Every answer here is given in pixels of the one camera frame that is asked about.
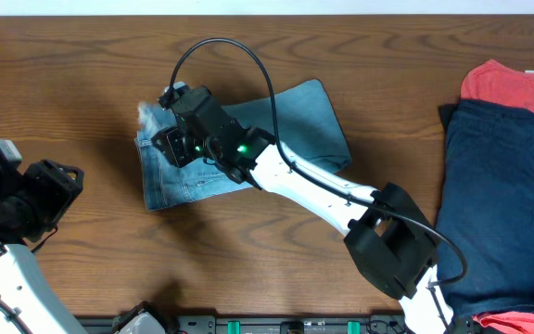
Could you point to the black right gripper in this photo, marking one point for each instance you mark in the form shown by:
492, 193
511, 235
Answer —
170, 145

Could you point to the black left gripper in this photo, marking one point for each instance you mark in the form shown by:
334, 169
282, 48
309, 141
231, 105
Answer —
61, 181

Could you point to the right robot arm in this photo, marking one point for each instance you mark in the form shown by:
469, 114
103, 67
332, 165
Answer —
392, 244

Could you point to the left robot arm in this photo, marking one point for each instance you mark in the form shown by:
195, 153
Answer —
27, 302

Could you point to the dark navy trousers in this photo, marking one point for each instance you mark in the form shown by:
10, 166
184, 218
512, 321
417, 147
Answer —
487, 207

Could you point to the red t-shirt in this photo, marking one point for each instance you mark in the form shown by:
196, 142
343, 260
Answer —
493, 82

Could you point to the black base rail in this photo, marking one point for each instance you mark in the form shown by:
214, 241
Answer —
205, 324

